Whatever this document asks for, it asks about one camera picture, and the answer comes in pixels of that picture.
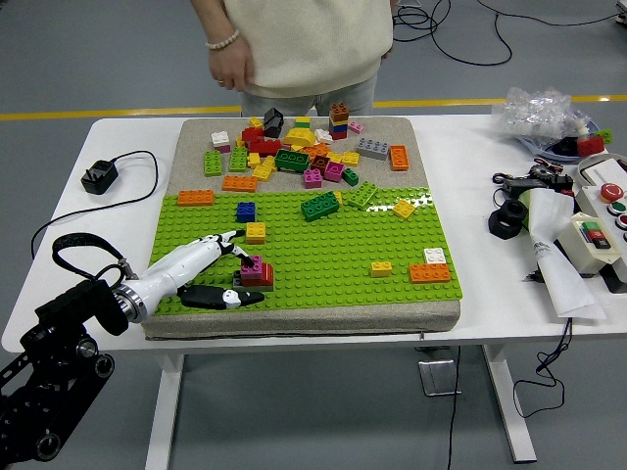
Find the small black plug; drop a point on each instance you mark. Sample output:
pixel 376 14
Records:
pixel 534 278

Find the metal floor plate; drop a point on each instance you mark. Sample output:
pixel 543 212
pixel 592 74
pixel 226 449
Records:
pixel 436 377

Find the green studded baseplate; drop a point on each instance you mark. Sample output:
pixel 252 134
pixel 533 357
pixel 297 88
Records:
pixel 318 254

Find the dark brown brick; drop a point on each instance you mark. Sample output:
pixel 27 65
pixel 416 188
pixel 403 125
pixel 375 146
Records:
pixel 320 163

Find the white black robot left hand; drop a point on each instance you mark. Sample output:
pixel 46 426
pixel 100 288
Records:
pixel 181 264

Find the dark green long brick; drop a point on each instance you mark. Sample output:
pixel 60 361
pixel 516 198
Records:
pixel 320 206
pixel 292 161

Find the person's right hand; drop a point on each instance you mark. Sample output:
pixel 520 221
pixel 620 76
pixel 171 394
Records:
pixel 230 63

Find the black plastic part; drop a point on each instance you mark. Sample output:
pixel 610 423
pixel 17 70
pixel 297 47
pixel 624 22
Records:
pixel 567 146

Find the black brick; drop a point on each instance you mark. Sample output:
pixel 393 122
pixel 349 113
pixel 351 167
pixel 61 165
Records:
pixel 273 122

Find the person's left hand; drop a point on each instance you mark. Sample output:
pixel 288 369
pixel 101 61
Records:
pixel 387 54

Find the grey-brown cushion mat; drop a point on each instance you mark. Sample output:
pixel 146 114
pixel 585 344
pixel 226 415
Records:
pixel 294 323

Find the grey white equipment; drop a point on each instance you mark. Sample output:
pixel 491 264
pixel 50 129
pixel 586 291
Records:
pixel 623 19

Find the light green plastic part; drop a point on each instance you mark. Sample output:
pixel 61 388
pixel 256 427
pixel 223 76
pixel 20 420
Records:
pixel 524 203

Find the red rounded brick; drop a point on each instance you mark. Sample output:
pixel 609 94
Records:
pixel 264 276

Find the white plastic connector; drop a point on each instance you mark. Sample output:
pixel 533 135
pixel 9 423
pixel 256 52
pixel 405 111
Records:
pixel 581 128

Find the white small brick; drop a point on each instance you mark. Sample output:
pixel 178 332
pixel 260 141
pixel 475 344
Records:
pixel 323 136

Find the white square brick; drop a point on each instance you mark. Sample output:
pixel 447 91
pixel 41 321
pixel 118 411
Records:
pixel 435 256
pixel 220 139

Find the grey long brick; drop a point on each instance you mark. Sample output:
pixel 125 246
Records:
pixel 372 149
pixel 259 289

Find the yellow square brick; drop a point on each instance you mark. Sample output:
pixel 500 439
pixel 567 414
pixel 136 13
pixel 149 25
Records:
pixel 404 209
pixel 255 233
pixel 350 158

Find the large black hex nut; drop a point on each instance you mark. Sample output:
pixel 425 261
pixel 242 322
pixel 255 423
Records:
pixel 496 226

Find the small white switch box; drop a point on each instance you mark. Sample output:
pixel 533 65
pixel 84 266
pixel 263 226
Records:
pixel 575 245

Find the blue square brick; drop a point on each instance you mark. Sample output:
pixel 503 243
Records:
pixel 246 212
pixel 338 128

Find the dark green small brick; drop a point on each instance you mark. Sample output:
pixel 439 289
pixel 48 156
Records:
pixel 350 177

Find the red square brick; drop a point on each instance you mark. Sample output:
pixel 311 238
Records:
pixel 338 135

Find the person's right forearm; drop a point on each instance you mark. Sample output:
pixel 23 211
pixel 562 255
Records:
pixel 210 19

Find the yellow floor tape line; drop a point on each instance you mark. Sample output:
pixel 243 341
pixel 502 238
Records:
pixel 147 111

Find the pink small brick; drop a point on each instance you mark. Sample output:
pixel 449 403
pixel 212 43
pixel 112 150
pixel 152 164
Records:
pixel 355 127

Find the light green long brick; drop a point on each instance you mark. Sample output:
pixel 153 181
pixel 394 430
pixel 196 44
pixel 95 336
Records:
pixel 363 195
pixel 238 160
pixel 212 164

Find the brown square brick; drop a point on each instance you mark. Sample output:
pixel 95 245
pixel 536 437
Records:
pixel 339 108

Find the pink square brick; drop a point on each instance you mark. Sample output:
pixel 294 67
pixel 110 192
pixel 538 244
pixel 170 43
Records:
pixel 255 267
pixel 312 179
pixel 224 149

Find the white paper bag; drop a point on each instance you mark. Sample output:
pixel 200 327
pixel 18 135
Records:
pixel 558 274

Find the magenta square brick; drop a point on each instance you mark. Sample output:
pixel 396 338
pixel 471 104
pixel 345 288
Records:
pixel 333 172

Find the white table leg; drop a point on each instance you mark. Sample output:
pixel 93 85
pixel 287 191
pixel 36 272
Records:
pixel 507 406
pixel 164 416

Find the green and yellow brick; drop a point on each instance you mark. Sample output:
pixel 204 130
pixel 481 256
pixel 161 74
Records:
pixel 303 122

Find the light green small brick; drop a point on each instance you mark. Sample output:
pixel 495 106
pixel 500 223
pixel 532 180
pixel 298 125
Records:
pixel 606 135

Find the black servo motor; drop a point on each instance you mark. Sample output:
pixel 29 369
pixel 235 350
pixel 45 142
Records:
pixel 561 182

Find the yellow small brick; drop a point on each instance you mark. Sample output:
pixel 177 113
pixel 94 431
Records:
pixel 334 157
pixel 254 160
pixel 338 197
pixel 255 123
pixel 381 269
pixel 239 142

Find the person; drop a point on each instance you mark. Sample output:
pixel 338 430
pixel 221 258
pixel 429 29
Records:
pixel 313 44

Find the orange long brick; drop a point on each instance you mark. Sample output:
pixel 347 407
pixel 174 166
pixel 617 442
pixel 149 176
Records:
pixel 195 197
pixel 429 274
pixel 239 183
pixel 399 158

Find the yellow long brick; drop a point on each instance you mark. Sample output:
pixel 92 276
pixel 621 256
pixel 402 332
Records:
pixel 263 171

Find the red long brick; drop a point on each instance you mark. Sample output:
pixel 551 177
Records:
pixel 590 146
pixel 264 147

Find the yellow curved brick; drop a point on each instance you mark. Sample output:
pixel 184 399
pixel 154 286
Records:
pixel 299 137

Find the clear plastic bag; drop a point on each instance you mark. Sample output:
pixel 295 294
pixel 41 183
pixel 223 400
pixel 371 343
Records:
pixel 534 112

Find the white control box with buttons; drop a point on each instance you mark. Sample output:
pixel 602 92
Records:
pixel 595 203

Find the light blue bowl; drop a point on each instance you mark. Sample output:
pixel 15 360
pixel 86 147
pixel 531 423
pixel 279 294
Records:
pixel 544 148

